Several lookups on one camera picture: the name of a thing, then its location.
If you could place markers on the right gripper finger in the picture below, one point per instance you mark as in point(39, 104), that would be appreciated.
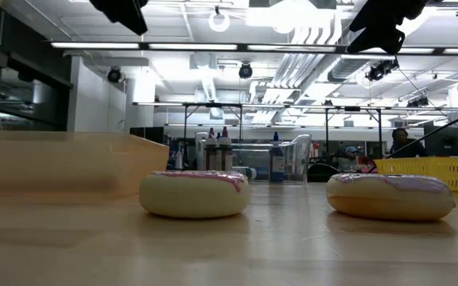
point(384, 14)
point(388, 37)

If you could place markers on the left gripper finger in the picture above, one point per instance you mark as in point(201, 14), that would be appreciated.
point(127, 14)

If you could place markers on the purple frosted donut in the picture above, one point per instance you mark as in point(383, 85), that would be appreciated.
point(388, 202)

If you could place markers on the red tip ink bottle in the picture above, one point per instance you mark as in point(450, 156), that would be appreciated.
point(226, 157)
point(211, 157)

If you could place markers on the pink frosted donut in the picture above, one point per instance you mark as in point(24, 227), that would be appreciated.
point(193, 198)

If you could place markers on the black ceiling spotlight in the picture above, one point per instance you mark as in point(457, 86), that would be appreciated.
point(113, 74)
point(245, 70)
point(378, 71)

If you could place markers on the black overhead light bar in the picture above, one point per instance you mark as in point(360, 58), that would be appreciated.
point(94, 45)

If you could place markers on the person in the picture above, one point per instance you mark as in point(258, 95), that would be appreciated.
point(350, 161)
point(406, 149)

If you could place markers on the black computer monitor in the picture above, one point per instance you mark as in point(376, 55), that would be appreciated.
point(443, 141)

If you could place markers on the black framed glass partition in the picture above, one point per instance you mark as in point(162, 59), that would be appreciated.
point(34, 99)

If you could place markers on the yellow plastic basket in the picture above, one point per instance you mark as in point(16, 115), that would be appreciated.
point(431, 171)

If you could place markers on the clear plastic bin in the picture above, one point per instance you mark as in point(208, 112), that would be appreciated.
point(296, 159)

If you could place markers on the white background bottle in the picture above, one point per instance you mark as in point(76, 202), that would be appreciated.
point(178, 159)

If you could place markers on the orange translucent plastic tray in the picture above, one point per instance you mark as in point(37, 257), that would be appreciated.
point(54, 167)

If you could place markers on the silver ventilation duct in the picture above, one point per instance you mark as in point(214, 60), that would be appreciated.
point(344, 67)

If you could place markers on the black background workstation frame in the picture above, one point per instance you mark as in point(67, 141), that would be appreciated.
point(185, 119)
point(327, 127)

